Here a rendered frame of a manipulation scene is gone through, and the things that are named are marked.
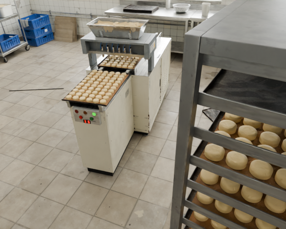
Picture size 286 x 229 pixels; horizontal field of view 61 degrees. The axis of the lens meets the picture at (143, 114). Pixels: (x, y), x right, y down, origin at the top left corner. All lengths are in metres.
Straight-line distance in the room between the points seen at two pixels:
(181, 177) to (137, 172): 1.97
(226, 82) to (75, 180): 2.21
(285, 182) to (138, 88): 2.14
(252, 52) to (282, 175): 0.33
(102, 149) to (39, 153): 0.98
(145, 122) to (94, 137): 0.80
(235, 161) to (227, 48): 0.31
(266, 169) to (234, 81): 0.22
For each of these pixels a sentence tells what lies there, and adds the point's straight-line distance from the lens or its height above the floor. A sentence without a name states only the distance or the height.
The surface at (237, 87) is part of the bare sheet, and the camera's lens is 0.61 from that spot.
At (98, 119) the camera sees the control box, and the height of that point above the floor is 0.76.
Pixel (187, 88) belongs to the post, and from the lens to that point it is 0.48.
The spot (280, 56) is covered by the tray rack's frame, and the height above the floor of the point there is 1.81.
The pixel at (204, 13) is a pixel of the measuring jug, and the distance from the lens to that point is 4.77.
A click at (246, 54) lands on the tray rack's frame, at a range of 0.43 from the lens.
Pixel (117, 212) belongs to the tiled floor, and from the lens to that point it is 2.34.
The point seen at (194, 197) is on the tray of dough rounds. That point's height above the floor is 1.31.
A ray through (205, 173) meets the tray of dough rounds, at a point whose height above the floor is 1.42.
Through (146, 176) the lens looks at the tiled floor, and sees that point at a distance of 2.57.
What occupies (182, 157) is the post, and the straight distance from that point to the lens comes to 0.59.
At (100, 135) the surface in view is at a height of 0.56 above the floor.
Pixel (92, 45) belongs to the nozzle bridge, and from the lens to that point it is 2.71.
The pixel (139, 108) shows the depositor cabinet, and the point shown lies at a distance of 2.75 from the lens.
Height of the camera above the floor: 1.95
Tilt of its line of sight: 35 degrees down
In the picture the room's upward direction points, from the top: 1 degrees counter-clockwise
